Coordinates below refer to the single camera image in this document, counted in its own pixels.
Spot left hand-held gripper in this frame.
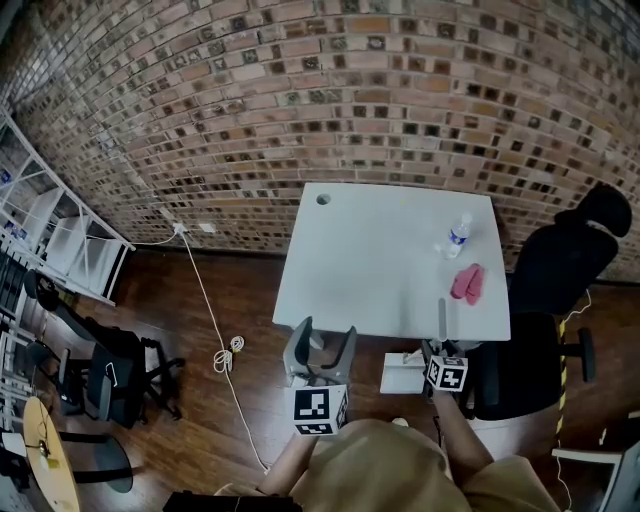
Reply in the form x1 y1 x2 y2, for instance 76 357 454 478
281 315 359 437

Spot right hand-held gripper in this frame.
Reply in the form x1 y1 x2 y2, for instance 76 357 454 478
421 339 470 397

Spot person's left forearm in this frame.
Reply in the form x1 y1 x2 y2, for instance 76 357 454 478
258 429 327 495

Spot person's right forearm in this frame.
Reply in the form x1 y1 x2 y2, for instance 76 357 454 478
430 389 497 465

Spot pink cloth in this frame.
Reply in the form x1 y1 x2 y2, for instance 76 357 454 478
449 262 486 308

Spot black high-back office chair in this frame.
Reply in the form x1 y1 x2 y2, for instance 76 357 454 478
461 181 634 422

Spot white rectangular table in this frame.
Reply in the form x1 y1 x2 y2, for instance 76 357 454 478
271 181 513 343

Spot clear plastic water bottle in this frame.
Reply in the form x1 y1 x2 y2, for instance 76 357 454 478
441 211 474 261

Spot person's tan clothing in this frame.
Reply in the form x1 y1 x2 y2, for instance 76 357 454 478
213 417 567 512

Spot black mesh office chair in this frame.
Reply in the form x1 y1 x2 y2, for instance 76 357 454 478
22 268 187 430

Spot grey office chair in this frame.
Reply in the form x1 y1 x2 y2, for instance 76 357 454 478
23 339 72 417

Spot white metal shelf rack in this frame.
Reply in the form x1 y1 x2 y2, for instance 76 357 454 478
0 106 137 308

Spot round wooden table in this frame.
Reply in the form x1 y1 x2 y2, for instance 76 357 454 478
21 396 135 512

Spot white power cable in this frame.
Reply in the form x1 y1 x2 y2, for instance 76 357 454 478
131 228 271 474

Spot yellow-black striped cable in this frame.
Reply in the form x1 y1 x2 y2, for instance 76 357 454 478
552 318 570 450

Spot white furniture frame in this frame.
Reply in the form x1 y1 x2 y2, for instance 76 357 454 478
551 438 640 512

